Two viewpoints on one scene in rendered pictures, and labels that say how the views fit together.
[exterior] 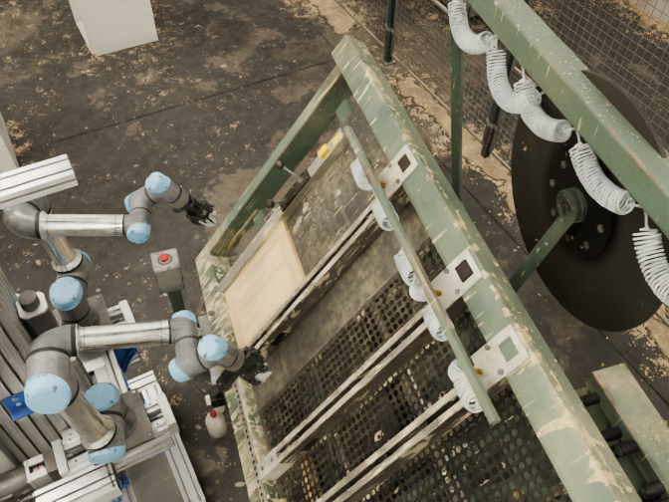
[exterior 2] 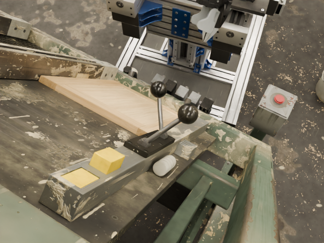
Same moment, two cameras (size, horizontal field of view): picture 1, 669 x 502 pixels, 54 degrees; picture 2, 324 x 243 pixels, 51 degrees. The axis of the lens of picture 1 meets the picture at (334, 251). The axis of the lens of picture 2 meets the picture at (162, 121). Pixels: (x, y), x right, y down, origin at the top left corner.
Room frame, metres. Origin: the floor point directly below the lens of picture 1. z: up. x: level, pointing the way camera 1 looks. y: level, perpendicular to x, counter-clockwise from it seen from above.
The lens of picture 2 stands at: (2.08, -0.01, 2.07)
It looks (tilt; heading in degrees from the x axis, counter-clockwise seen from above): 63 degrees down; 138
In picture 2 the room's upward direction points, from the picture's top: 1 degrees clockwise
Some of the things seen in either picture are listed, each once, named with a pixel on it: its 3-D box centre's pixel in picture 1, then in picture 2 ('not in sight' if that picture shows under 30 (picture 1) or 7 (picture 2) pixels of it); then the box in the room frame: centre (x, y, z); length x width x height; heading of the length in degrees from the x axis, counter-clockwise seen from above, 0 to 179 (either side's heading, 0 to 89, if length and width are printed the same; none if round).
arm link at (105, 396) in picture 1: (104, 404); not in sight; (1.02, 0.77, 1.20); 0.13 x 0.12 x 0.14; 16
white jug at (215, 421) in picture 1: (215, 421); not in sight; (1.48, 0.59, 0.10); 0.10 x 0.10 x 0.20
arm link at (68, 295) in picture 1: (69, 297); not in sight; (1.46, 1.02, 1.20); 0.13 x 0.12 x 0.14; 8
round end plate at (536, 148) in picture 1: (573, 204); not in sight; (1.40, -0.72, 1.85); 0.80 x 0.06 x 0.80; 19
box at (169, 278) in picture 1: (168, 271); (271, 111); (1.88, 0.78, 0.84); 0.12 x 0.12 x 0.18; 19
